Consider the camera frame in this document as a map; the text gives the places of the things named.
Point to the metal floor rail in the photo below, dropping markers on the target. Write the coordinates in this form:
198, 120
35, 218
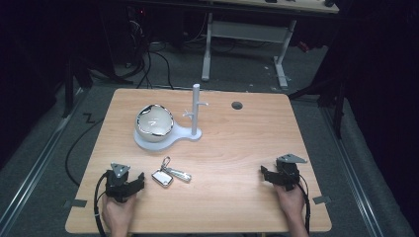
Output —
39, 162
351, 171

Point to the desk with white metal legs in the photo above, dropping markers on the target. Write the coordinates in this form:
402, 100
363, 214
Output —
247, 32

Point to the round dark table grommet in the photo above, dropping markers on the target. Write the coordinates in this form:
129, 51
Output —
236, 105

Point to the white stand with hook post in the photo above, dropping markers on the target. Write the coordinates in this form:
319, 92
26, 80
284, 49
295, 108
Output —
195, 108

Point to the person's right hand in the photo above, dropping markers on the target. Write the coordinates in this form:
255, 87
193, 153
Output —
291, 201

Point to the silver key bunch with fob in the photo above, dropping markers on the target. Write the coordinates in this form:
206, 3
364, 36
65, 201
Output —
162, 178

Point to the grey tape piece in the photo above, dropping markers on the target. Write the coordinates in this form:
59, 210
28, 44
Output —
321, 199
79, 203

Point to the person's left hand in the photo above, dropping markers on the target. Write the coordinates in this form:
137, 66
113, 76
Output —
117, 212

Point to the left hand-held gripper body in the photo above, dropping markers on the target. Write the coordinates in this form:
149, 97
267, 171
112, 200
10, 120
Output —
116, 184

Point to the black metal stand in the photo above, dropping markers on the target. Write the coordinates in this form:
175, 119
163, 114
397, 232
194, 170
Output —
338, 110
68, 90

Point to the white bowl with silver rim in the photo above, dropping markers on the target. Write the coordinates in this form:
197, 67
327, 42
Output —
154, 124

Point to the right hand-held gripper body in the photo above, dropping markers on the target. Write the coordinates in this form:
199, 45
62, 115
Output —
289, 171

